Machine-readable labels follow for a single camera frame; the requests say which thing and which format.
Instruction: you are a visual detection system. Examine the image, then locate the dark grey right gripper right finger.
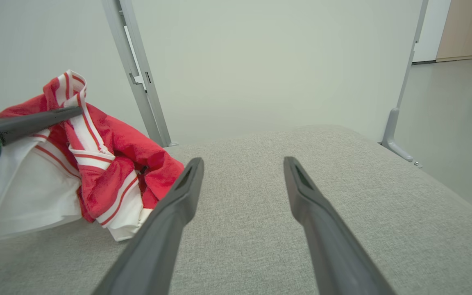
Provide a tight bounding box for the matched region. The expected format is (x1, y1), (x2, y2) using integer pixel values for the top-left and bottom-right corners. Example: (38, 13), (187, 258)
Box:
(284, 157), (396, 295)

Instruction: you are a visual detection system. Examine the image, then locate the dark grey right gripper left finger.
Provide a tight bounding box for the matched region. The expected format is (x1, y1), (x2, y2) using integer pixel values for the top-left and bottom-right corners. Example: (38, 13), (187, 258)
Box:
(93, 158), (204, 295)

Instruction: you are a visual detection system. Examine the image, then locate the red basketball jersey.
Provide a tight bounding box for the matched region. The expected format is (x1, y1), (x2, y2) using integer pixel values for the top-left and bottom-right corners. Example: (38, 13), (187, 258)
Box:
(0, 70), (185, 246)

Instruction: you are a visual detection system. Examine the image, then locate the beige door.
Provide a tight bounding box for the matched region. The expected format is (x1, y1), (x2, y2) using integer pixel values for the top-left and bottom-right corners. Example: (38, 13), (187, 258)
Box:
(437, 0), (472, 62)

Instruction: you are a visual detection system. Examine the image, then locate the grey double partition post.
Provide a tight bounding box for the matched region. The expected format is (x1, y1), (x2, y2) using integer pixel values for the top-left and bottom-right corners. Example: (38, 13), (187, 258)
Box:
(102, 0), (174, 147)

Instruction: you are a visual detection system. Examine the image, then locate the grey partition end post foot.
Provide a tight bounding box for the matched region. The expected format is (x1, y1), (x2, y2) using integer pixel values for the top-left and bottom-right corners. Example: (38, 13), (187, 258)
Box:
(381, 0), (430, 163)

